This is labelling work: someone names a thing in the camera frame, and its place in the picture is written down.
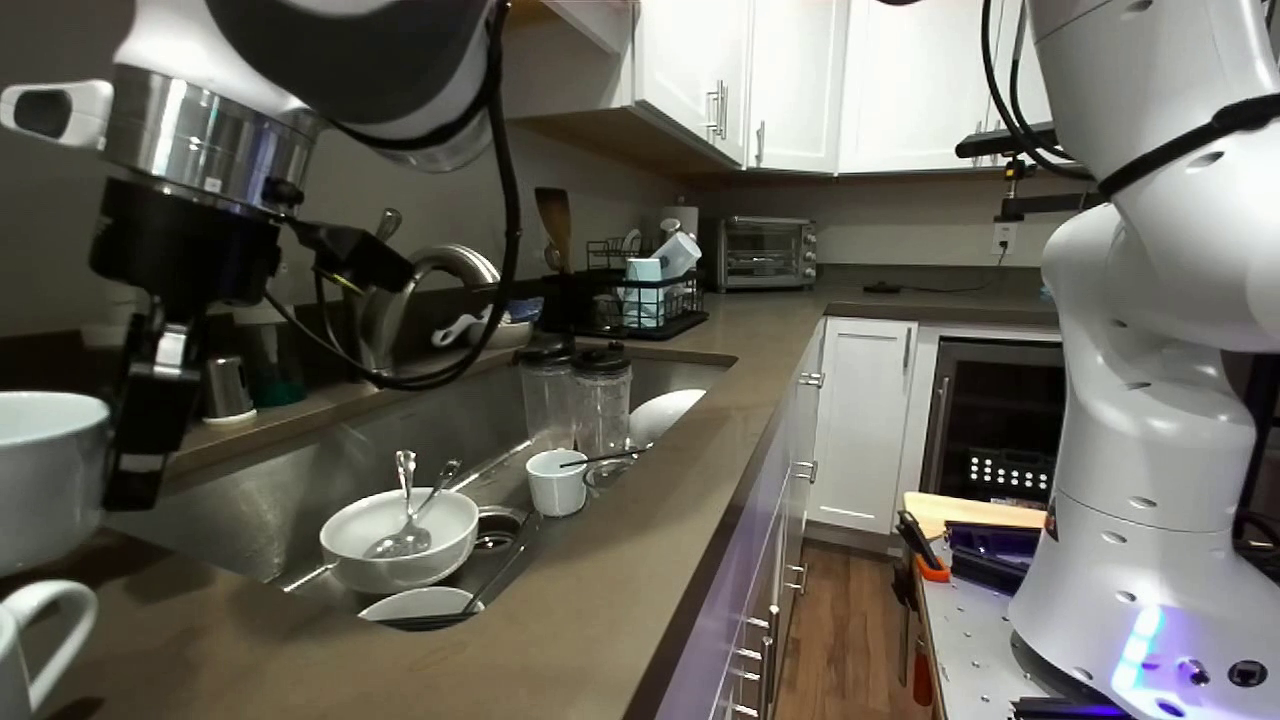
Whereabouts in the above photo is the glossy counter cabinet front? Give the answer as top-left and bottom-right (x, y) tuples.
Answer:
(656, 316), (829, 720)

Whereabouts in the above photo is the orange handled tool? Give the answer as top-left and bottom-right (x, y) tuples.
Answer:
(891, 508), (955, 588)

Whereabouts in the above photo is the small metal cup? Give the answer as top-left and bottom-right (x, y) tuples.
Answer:
(197, 350), (260, 430)

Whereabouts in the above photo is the brushed steel faucet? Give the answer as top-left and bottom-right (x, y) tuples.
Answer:
(349, 202), (508, 388)

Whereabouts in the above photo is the silver spoon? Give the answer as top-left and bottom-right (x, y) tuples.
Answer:
(557, 443), (656, 473)
(370, 457), (470, 561)

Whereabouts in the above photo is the small white cup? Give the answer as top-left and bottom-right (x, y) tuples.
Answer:
(522, 446), (596, 521)

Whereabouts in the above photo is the silver cutlery piece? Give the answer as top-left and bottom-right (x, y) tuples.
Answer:
(391, 446), (419, 536)

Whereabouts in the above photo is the pale teal cup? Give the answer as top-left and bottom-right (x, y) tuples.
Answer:
(622, 250), (668, 333)

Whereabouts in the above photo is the white lower cabinet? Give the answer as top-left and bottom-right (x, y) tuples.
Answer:
(811, 312), (923, 536)

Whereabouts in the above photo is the black purple box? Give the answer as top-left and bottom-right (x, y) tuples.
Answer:
(940, 521), (1050, 595)

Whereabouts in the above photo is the black wire dish rack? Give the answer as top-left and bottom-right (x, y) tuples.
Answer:
(585, 232), (713, 343)

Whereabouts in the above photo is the stainless steel sink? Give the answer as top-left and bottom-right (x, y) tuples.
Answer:
(92, 346), (741, 636)

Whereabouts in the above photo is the white plate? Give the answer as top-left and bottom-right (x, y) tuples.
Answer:
(624, 384), (713, 452)

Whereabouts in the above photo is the black stereo camera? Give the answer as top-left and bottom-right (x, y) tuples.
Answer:
(952, 114), (1071, 162)

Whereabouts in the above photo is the green soap dispenser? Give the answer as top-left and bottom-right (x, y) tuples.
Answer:
(244, 316), (313, 412)

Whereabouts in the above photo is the small white dish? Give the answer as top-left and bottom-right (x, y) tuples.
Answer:
(353, 585), (487, 631)

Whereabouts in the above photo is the white rectangular container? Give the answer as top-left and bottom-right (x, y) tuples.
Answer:
(651, 232), (707, 284)

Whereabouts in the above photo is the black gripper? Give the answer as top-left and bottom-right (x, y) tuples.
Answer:
(88, 175), (290, 513)

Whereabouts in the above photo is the wooden board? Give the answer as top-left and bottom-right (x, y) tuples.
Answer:
(899, 488), (1051, 541)

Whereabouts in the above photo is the black oven appliance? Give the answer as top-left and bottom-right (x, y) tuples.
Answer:
(916, 333), (1071, 508)

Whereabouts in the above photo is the white dish brush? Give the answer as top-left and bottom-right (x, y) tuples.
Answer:
(430, 302), (501, 350)

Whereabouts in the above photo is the white sponge holder bowl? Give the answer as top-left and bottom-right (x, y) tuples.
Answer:
(463, 316), (538, 350)

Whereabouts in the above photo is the white ceramic bowl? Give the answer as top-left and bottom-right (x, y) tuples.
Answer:
(315, 485), (486, 599)

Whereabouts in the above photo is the clear jar with black lid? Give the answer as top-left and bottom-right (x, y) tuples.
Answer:
(511, 340), (577, 452)
(568, 340), (637, 463)

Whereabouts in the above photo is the silver toaster oven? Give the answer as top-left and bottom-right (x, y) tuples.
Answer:
(718, 213), (824, 294)

